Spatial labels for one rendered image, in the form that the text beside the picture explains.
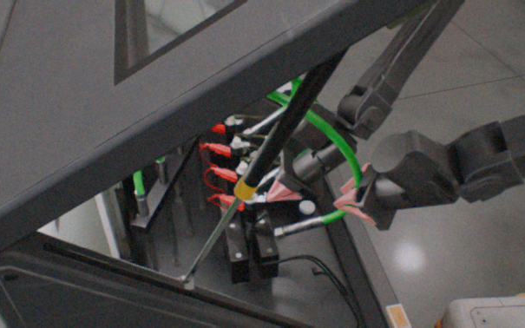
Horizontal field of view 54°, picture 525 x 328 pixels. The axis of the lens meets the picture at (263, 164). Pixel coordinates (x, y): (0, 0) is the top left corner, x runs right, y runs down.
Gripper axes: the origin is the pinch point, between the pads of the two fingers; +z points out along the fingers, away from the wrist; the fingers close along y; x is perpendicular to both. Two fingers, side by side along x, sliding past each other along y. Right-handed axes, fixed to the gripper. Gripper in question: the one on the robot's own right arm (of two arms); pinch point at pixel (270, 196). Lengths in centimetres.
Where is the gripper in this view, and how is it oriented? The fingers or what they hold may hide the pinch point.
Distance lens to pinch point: 98.9
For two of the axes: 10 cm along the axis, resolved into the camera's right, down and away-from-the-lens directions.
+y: -7.5, -4.8, -4.6
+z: -6.7, 5.3, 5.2
